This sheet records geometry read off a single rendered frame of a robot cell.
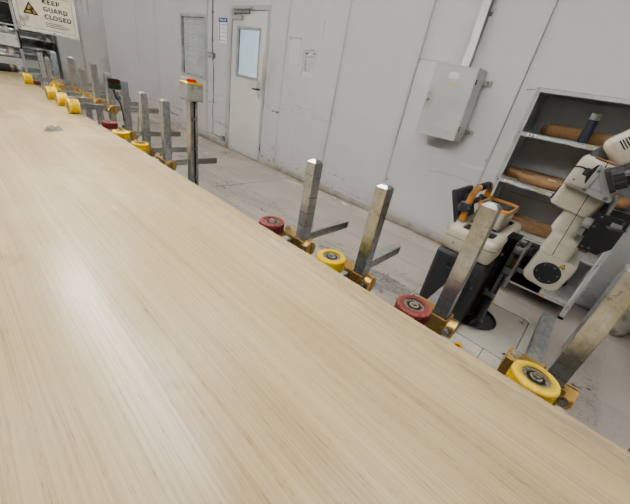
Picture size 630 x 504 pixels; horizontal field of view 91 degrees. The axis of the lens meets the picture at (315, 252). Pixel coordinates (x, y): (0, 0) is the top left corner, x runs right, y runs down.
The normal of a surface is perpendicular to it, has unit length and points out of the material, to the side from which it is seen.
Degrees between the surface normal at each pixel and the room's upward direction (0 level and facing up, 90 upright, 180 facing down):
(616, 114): 90
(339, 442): 0
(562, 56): 90
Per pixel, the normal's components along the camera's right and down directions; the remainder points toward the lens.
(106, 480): 0.17, -0.86
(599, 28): -0.67, 0.25
